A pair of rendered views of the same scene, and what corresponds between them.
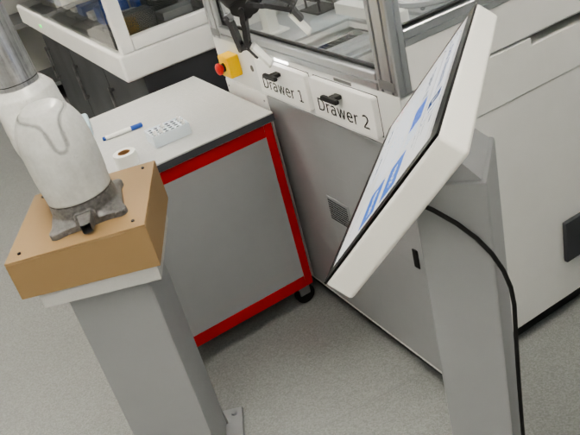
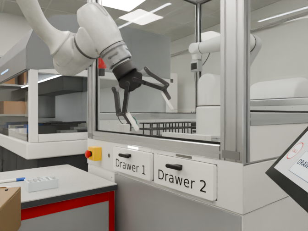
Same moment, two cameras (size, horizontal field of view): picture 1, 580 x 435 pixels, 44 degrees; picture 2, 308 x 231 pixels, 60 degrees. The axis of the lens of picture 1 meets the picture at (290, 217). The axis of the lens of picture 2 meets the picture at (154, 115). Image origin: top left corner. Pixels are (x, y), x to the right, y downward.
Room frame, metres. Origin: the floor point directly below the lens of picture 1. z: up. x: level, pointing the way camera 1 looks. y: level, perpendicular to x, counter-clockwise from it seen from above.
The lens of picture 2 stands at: (0.88, 0.13, 1.08)
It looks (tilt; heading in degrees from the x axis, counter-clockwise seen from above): 0 degrees down; 345
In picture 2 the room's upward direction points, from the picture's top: straight up
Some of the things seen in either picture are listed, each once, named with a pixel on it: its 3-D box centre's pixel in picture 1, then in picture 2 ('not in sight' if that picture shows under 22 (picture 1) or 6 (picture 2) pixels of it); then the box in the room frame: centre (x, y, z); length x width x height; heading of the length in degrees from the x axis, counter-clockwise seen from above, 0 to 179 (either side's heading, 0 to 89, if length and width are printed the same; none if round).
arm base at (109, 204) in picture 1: (84, 204); not in sight; (1.54, 0.45, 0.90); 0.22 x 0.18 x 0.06; 8
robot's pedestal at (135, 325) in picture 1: (154, 362); not in sight; (1.56, 0.45, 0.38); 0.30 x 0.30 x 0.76; 88
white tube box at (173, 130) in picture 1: (167, 131); (41, 183); (2.15, 0.30, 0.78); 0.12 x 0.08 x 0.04; 112
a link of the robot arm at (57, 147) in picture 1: (58, 148); not in sight; (1.56, 0.46, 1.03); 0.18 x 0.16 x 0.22; 22
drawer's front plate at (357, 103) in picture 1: (343, 105); (181, 174); (1.75, -0.21, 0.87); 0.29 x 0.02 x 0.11; 24
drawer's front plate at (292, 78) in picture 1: (283, 83); (131, 162); (2.04, -0.08, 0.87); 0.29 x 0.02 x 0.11; 24
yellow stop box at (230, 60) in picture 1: (229, 65); (94, 153); (2.34, 0.06, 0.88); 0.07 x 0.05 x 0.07; 24
